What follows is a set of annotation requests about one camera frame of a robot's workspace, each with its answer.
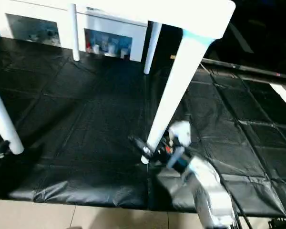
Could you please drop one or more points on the white plastic table leg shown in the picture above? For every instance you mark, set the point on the white plastic table leg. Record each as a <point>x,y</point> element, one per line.
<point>74,33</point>
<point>5,119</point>
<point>151,47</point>
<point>176,90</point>

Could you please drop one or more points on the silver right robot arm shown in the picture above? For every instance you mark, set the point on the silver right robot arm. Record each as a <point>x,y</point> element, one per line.
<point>207,186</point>

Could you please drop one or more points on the black work mat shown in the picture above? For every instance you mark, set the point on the black work mat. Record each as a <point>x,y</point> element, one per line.
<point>86,119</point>

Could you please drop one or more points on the small beige tag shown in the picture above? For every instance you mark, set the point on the small beige tag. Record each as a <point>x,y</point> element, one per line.
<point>172,57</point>

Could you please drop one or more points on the red bottle in cabinet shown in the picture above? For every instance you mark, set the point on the red bottle in cabinet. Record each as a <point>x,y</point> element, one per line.
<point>88,46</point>

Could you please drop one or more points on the white glass-door cabinet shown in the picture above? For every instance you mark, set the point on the white glass-door cabinet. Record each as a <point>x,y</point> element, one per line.
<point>114,33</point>

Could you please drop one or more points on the black metal bar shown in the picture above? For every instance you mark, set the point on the black metal bar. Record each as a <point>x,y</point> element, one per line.
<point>252,69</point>

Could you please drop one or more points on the white flat board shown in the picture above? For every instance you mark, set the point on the white flat board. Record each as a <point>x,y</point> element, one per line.
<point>283,98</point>

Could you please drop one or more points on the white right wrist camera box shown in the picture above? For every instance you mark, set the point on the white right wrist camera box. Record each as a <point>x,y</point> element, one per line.
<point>180,131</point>

